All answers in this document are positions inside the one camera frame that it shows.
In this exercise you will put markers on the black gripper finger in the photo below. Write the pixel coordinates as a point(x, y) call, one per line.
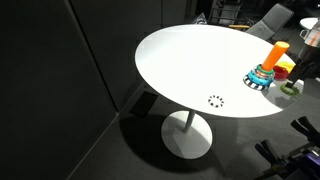
point(294, 78)

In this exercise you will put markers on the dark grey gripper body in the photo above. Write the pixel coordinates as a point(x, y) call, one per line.
point(310, 60)

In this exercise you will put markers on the small white round table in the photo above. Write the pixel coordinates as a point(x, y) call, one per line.
point(308, 22)

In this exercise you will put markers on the grey chair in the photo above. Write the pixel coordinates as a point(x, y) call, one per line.
point(270, 21)

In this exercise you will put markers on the yellow bar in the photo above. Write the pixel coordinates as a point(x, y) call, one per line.
point(239, 26)

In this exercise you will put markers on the black flat panel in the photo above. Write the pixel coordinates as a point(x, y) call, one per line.
point(144, 104)

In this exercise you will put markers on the white table pedestal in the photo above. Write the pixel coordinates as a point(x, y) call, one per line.
point(186, 136)

